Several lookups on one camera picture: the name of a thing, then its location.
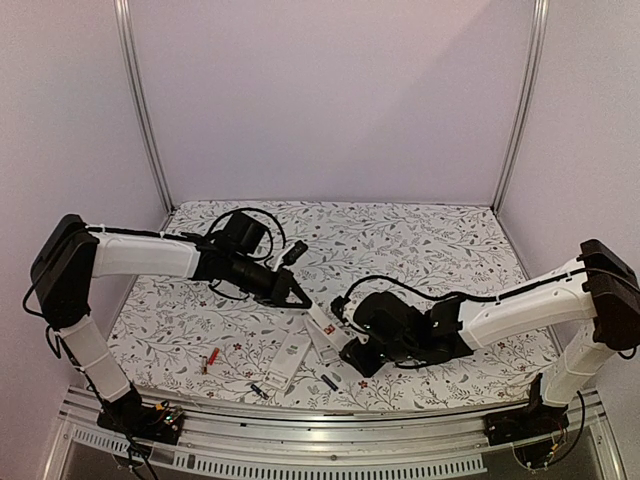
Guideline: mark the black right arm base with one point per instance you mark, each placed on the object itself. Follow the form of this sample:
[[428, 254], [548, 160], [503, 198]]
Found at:
[[524, 423]]

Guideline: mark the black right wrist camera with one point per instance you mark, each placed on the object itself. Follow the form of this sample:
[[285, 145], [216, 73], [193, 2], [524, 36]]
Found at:
[[337, 307]]

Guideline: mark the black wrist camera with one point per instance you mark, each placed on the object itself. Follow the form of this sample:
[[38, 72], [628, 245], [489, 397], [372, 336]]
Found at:
[[291, 256], [337, 307]]

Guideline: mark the blue battery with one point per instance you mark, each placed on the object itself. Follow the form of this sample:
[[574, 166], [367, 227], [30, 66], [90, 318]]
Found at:
[[329, 383]]

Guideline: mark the white remote with logo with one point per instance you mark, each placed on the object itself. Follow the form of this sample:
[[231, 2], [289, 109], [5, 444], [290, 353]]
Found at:
[[285, 364]]

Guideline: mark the aluminium frame post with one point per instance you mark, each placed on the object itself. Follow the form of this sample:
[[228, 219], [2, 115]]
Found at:
[[135, 81], [532, 65]]

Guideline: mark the white remote with QR label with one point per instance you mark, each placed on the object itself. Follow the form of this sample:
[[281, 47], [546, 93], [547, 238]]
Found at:
[[320, 320]]

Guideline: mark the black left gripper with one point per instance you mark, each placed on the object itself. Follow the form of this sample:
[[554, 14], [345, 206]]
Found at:
[[280, 288]]

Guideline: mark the aluminium front rail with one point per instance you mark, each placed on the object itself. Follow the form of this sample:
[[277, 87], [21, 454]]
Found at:
[[226, 440]]

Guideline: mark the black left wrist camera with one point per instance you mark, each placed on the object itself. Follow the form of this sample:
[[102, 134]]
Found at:
[[291, 256]]

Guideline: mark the aluminium back left frame post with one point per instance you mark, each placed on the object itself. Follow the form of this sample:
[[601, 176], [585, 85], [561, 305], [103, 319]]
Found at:
[[135, 81]]

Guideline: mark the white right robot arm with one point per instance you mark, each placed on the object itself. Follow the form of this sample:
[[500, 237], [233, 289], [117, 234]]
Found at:
[[597, 288]]

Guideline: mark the white remote control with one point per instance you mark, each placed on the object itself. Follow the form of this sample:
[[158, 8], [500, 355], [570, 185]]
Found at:
[[326, 353]]

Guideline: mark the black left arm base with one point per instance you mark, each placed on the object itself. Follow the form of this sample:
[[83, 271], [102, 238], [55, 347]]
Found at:
[[128, 415]]

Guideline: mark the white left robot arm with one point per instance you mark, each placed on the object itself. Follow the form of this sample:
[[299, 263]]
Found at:
[[77, 254]]

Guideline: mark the aluminium back right frame post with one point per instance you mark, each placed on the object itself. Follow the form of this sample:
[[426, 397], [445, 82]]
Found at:
[[532, 65]]

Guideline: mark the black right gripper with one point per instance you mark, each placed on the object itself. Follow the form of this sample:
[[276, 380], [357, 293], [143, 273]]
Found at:
[[364, 364]]

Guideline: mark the red battery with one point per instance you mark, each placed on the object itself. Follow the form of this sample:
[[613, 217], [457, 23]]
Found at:
[[213, 356]]

